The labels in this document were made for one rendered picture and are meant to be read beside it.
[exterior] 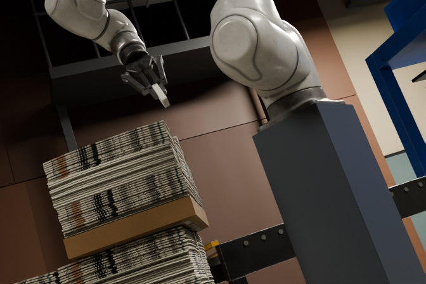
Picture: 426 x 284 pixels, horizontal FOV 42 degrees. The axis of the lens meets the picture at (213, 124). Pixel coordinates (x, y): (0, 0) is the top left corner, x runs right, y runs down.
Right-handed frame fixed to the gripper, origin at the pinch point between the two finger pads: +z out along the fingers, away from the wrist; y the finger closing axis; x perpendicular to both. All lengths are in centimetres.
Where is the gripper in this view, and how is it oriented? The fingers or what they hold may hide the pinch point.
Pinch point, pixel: (160, 95)
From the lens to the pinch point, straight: 148.0
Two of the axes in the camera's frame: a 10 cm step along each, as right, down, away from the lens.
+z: 4.6, 6.1, -6.5
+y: -8.6, 4.9, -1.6
